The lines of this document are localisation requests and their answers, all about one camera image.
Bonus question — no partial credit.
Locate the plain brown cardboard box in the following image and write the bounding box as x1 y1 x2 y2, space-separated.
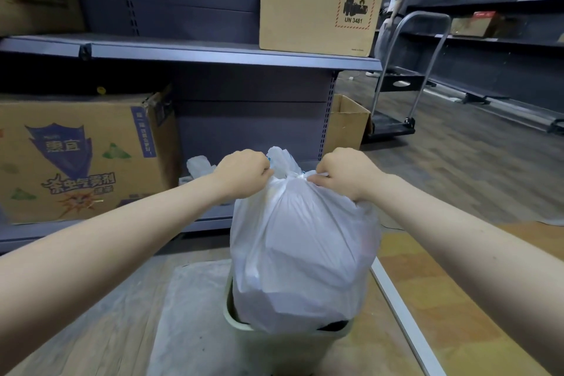
258 0 387 57

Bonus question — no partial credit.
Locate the dark grey store shelf unit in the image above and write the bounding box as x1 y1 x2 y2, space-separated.
0 0 383 253

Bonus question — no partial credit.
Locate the clear plastic floor sheet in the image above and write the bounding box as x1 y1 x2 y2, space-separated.
147 259 247 376

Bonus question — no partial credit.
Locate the person's right forearm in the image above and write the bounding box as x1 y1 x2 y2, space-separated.
357 173 564 374

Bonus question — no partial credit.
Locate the pale green trash bin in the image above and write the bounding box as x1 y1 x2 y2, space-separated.
222 272 355 376

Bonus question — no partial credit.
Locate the red and brown carton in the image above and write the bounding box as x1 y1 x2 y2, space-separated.
450 11 512 38

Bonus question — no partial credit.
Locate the crumpled white plastic bag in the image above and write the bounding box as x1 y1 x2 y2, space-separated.
178 155 219 187

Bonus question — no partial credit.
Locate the person's right hand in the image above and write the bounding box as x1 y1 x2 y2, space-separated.
307 147 388 203

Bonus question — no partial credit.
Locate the white floor strip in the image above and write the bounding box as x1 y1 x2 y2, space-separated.
370 257 447 376

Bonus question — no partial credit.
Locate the person's left forearm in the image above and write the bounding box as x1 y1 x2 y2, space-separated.
0 175 232 374

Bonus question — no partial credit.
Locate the long dark wall shelving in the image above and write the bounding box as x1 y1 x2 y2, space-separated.
357 0 564 134

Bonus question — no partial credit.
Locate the printed brown cardboard box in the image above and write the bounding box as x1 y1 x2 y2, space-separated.
0 86 181 226

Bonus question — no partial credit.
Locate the white plastic garbage bag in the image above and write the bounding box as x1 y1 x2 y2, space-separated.
229 146 383 336

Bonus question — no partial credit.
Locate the small open cardboard box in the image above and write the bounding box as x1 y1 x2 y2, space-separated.
324 94 373 156

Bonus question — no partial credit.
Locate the person's left hand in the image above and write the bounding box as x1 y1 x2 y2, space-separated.
211 149 275 201

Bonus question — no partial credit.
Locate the metal platform trolley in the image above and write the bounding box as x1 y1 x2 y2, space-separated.
367 11 452 138

